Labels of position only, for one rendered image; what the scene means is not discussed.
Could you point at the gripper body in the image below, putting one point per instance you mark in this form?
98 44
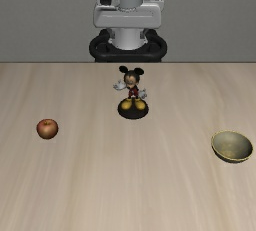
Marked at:
126 16

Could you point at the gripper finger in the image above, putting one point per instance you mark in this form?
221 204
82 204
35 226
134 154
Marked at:
144 34
112 34

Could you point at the red apple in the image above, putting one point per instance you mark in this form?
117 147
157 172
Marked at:
47 128

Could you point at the olive green bowl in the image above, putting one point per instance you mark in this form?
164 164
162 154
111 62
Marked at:
231 146

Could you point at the small toy figure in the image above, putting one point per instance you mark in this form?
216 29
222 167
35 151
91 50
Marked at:
132 90

